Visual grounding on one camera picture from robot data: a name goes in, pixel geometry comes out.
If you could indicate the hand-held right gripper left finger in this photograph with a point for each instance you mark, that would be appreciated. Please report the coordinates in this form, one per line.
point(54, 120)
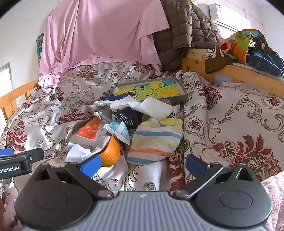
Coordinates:
point(91, 166)

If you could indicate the white cloth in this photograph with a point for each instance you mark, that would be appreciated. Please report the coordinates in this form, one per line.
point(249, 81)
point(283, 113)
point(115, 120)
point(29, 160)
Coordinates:
point(155, 108)
point(77, 153)

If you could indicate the orange rounded cap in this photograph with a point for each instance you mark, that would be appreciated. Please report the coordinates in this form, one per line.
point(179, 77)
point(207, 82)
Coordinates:
point(109, 153)

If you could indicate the olive puffer jacket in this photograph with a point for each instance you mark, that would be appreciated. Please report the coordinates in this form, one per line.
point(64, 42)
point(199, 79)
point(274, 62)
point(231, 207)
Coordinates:
point(182, 33)

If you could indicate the blue denim jeans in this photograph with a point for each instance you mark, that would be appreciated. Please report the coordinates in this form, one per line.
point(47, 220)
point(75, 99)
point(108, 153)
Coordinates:
point(266, 60)

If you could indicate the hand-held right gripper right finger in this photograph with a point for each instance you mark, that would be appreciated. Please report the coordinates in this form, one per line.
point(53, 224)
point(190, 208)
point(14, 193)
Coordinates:
point(195, 166)

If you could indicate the pink sheet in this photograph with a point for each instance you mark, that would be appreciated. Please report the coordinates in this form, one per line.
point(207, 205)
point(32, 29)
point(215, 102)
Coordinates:
point(99, 33)

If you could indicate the pale blue board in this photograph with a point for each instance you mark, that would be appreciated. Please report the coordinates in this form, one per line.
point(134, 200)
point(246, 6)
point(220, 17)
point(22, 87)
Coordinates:
point(224, 78)

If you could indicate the pastel striped sock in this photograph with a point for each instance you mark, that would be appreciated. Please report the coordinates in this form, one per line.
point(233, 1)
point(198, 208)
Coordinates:
point(153, 142)

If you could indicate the colourful patchwork cloth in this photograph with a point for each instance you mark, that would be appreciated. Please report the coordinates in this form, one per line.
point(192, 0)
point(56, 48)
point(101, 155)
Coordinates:
point(238, 42)

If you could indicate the olive printed t-shirt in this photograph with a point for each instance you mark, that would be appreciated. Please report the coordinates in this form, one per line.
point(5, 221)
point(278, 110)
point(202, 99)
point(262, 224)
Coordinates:
point(216, 60)

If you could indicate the pink fluffy blanket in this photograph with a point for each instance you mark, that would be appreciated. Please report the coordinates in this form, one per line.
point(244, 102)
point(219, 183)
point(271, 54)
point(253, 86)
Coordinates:
point(274, 200)

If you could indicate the dark striped socks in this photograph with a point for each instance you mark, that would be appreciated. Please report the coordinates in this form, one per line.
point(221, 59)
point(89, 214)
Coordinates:
point(128, 117)

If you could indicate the orange and white box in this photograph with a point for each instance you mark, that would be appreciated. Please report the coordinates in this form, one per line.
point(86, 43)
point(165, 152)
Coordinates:
point(88, 131)

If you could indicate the grey tray with cartoon print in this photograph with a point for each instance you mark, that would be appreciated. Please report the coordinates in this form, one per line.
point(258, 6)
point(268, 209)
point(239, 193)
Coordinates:
point(155, 91)

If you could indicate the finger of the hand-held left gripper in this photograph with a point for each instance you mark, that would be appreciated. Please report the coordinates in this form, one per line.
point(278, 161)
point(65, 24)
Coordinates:
point(6, 152)

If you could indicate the blue white striped packet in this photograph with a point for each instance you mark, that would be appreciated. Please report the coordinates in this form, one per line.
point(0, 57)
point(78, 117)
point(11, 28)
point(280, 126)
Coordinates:
point(117, 131)

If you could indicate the white crumpled cloth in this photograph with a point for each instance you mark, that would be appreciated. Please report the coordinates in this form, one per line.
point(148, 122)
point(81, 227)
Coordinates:
point(77, 153)

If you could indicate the white air conditioner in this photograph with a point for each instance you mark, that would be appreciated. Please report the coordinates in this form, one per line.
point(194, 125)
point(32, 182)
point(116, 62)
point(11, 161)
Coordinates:
point(224, 15)

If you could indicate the floral satin bedspread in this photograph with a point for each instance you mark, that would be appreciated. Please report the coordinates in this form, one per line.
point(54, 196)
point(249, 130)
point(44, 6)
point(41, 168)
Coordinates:
point(233, 124)

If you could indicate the wooden bed headboard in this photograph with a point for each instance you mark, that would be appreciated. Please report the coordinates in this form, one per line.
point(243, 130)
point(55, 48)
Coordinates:
point(248, 75)

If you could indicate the taupe cloth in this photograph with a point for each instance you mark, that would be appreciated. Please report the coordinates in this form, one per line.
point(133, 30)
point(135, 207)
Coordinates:
point(95, 111)

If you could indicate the window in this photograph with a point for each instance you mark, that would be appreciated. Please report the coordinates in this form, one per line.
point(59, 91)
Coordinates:
point(5, 88)

